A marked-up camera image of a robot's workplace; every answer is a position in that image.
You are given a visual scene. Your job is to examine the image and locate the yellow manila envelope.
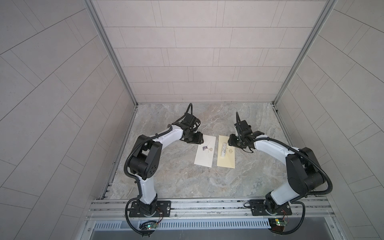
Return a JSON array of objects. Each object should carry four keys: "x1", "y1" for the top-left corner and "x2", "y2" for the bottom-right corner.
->
[{"x1": 217, "y1": 135, "x2": 235, "y2": 169}]

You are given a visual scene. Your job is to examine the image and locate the cream white envelope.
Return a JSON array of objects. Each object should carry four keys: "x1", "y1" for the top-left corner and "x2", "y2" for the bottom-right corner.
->
[{"x1": 194, "y1": 135, "x2": 216, "y2": 168}]

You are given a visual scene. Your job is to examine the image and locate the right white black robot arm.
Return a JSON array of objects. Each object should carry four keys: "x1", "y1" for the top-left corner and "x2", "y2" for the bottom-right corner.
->
[{"x1": 228, "y1": 118, "x2": 327, "y2": 215}]

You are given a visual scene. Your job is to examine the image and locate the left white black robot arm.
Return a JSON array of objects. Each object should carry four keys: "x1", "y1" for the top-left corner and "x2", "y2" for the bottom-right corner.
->
[{"x1": 124, "y1": 113, "x2": 204, "y2": 216}]

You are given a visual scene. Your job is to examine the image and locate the right circuit board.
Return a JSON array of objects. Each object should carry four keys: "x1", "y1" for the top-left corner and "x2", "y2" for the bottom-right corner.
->
[{"x1": 268, "y1": 219, "x2": 289, "y2": 233}]

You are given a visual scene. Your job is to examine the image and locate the circuit board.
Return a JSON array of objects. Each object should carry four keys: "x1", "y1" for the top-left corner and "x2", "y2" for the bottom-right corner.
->
[
  {"x1": 140, "y1": 221, "x2": 158, "y2": 231},
  {"x1": 268, "y1": 219, "x2": 289, "y2": 233}
]

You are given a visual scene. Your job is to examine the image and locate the left circuit board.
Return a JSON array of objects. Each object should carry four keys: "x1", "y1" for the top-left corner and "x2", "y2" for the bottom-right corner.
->
[{"x1": 140, "y1": 221, "x2": 158, "y2": 231}]

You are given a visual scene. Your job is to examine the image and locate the white ventilation grille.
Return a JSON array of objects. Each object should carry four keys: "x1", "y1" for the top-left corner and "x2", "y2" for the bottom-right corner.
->
[{"x1": 94, "y1": 219, "x2": 271, "y2": 231}]

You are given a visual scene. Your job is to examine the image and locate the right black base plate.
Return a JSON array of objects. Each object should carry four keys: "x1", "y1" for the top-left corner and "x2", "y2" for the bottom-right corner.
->
[{"x1": 245, "y1": 200, "x2": 292, "y2": 216}]

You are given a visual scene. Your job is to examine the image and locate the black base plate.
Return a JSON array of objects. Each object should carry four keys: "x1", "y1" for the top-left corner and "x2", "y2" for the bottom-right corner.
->
[
  {"x1": 129, "y1": 200, "x2": 172, "y2": 218},
  {"x1": 245, "y1": 200, "x2": 292, "y2": 216}
]

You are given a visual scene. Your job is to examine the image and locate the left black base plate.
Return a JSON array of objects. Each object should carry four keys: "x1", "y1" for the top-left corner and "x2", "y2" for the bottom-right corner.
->
[{"x1": 129, "y1": 200, "x2": 172, "y2": 218}]

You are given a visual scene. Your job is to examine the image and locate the aluminium mounting rail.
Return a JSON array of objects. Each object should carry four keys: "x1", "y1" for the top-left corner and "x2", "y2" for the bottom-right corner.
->
[{"x1": 85, "y1": 196, "x2": 335, "y2": 221}]

